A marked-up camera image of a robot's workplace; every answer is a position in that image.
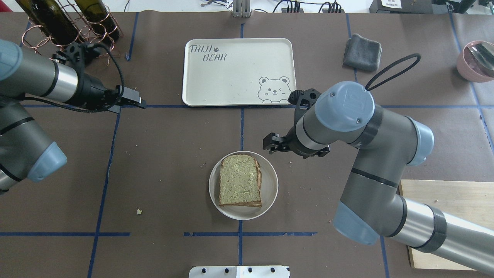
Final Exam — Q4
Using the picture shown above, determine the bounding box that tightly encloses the toasted bread slice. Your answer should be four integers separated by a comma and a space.
219, 154, 262, 208

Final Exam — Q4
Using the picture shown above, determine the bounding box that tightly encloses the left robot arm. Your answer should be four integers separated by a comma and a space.
0, 39, 146, 194

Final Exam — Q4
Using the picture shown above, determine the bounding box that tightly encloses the pink bowl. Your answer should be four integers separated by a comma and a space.
456, 41, 494, 83

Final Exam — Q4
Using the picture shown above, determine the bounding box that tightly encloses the wooden cutting board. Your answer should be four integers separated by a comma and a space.
400, 180, 494, 276

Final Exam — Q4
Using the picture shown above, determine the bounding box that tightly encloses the metal scoop with handle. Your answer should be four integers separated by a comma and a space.
467, 42, 494, 77

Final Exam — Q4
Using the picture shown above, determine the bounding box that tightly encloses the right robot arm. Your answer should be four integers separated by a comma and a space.
263, 81, 494, 276

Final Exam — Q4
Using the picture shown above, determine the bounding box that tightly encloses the folded grey cloth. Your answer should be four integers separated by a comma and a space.
343, 33, 382, 72

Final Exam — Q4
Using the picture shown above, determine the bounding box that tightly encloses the green wine bottle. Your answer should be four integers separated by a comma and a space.
76, 0, 120, 44
16, 0, 80, 46

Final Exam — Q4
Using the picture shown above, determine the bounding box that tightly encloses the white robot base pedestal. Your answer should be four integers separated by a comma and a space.
189, 265, 291, 278

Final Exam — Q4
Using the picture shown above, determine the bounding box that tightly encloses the cream bear serving tray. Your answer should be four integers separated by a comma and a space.
182, 37, 296, 106

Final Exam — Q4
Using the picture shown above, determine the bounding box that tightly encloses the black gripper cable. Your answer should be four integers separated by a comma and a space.
365, 53, 421, 92

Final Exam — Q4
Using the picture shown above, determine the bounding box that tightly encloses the green wine bottle near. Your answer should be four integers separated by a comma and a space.
16, 0, 80, 46

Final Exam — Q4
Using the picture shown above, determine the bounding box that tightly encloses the aluminium frame post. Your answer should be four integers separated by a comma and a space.
232, 0, 252, 18

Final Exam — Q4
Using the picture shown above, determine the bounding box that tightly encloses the copper wire bottle rack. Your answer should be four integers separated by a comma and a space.
17, 0, 121, 53

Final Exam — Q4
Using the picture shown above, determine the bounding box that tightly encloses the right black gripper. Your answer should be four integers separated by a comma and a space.
263, 88, 331, 159

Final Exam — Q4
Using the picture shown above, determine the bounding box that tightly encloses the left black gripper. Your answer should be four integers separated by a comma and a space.
52, 42, 147, 114

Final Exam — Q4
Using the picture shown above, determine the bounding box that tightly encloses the green wine bottle middle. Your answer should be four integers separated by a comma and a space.
76, 0, 120, 44

